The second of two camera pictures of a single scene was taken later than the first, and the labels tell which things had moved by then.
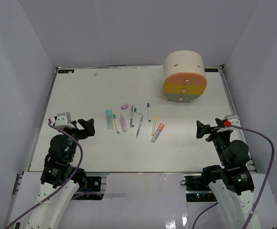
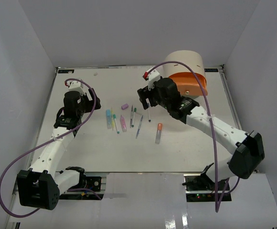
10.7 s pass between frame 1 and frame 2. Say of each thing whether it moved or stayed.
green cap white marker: stayed
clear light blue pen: stayed
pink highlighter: stayed
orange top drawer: moved
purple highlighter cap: stayed
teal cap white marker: stayed
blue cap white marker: stayed
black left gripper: moved
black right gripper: moved
